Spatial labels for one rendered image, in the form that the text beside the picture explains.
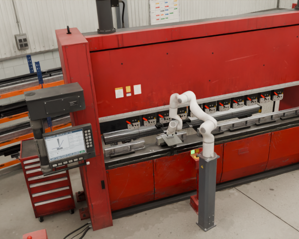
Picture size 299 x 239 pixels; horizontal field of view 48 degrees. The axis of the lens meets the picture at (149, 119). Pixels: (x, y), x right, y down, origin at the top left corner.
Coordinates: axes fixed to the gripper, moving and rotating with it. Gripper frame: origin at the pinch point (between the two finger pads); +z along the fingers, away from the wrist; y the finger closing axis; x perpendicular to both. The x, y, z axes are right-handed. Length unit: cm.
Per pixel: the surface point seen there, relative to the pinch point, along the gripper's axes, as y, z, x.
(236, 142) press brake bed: -91, 29, 12
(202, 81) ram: -44, -37, -48
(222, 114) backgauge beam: -84, 35, -33
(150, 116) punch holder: 22.3, -19.8, -17.4
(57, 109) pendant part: 114, -105, 3
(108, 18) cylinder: 59, -108, -92
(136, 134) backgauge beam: 38.3, 23.3, -14.3
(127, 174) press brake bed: 57, 19, 37
